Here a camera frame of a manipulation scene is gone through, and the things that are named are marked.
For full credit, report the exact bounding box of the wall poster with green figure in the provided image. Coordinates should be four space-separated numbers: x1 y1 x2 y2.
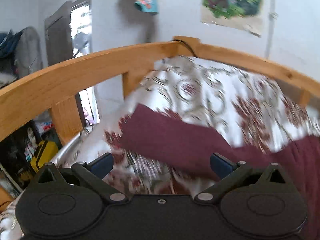
201 0 265 37

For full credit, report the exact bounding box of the yellow box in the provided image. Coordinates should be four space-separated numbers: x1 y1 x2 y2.
29 140 59 181

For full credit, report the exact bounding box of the maroon garment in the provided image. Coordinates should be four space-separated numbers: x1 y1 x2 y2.
117 104 320 232

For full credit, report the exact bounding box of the grey hanging coat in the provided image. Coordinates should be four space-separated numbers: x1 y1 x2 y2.
14 26 44 79

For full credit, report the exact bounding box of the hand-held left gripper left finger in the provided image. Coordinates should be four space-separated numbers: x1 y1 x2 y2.
32 152 129 203

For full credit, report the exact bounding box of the black cable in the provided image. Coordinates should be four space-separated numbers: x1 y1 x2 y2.
172 39 198 57

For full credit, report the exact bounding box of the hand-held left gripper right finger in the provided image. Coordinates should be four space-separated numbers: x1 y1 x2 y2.
194 152 287 203

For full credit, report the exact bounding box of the brown wooden door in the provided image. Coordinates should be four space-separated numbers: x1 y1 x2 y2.
44 0 92 67

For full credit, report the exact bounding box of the white wall pipe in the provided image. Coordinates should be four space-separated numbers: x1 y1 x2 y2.
264 0 278 58

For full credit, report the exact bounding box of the white floral bedspread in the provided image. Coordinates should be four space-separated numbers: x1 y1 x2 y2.
0 55 320 240

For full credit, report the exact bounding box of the blue hanging cloth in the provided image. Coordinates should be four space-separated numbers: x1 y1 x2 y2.
0 30 22 58

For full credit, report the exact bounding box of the wooden bed headboard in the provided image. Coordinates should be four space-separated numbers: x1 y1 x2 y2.
0 36 320 207

